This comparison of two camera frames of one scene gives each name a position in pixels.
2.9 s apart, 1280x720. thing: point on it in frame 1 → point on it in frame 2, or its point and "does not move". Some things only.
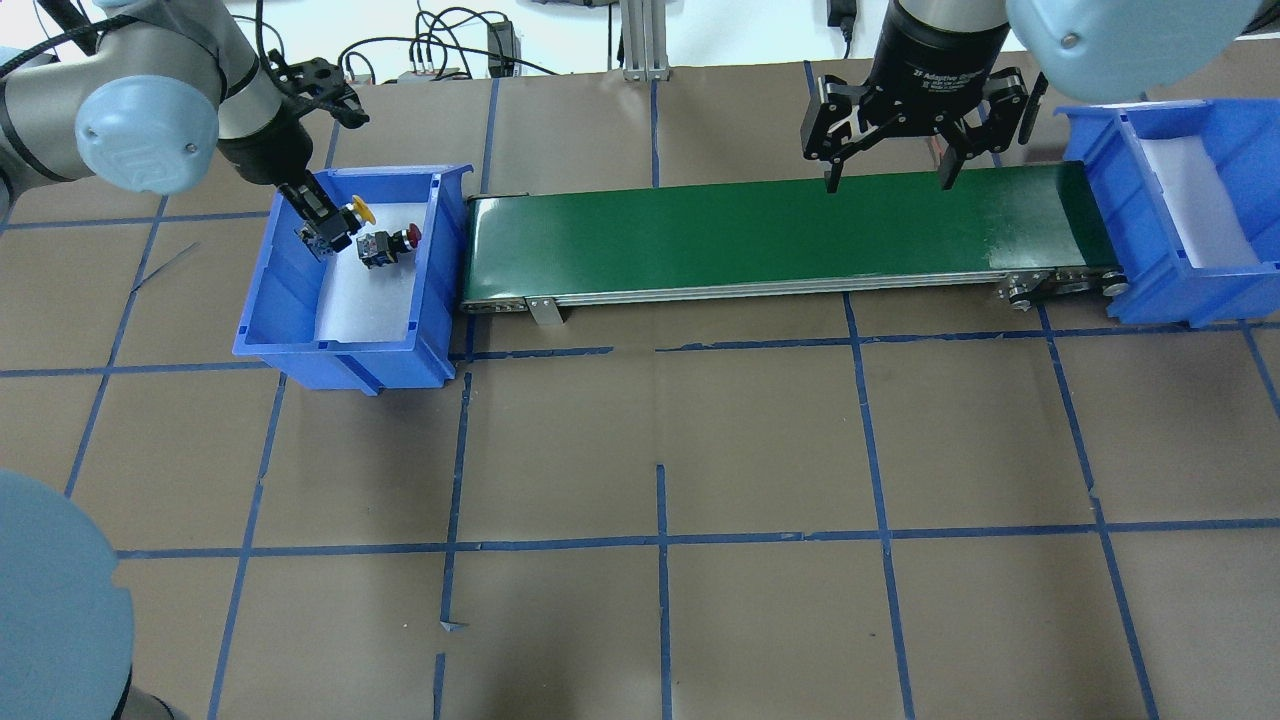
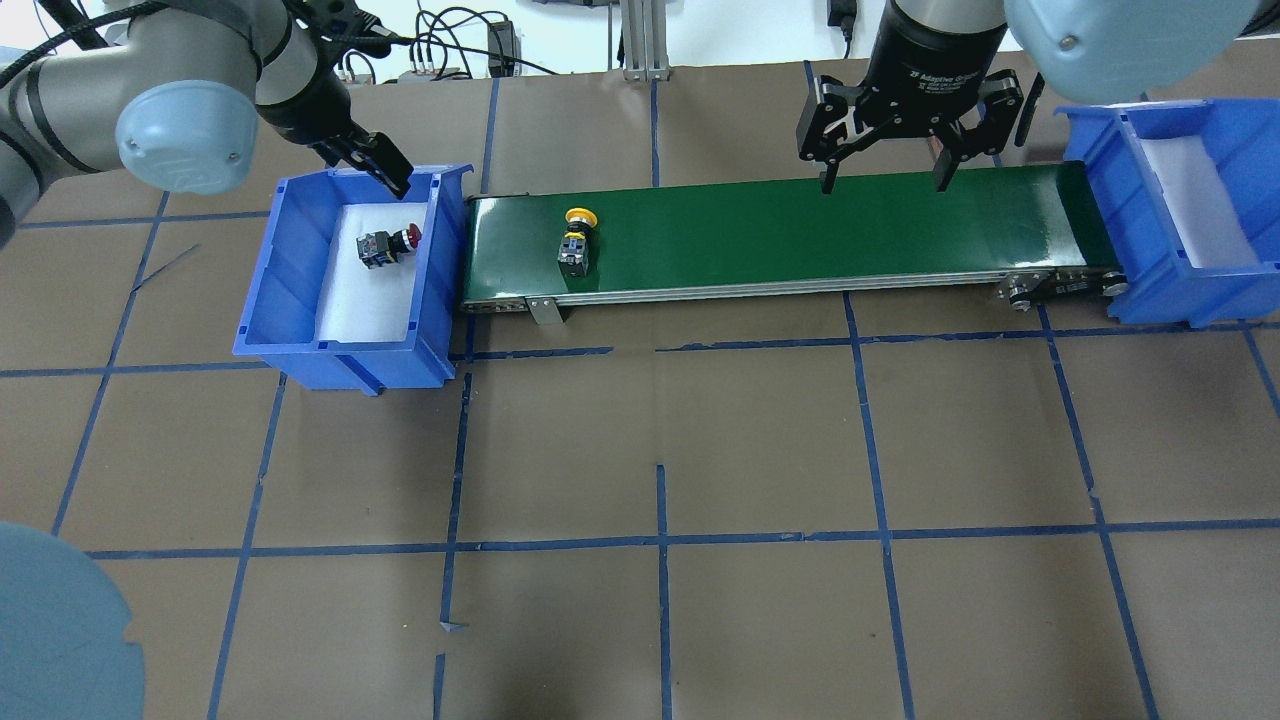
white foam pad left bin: x=361 y=304 does not move
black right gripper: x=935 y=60 does not move
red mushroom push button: x=381 y=248 does not move
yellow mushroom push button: x=356 y=214 → x=573 y=246
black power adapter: x=504 y=51 does not move
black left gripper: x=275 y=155 → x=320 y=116
